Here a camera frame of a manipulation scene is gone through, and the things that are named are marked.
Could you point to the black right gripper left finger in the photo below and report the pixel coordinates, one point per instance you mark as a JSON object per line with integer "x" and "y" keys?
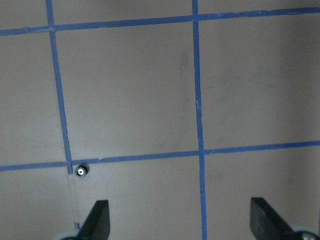
{"x": 97, "y": 225}

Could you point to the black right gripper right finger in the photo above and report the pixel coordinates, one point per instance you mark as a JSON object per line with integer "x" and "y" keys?
{"x": 265, "y": 223}

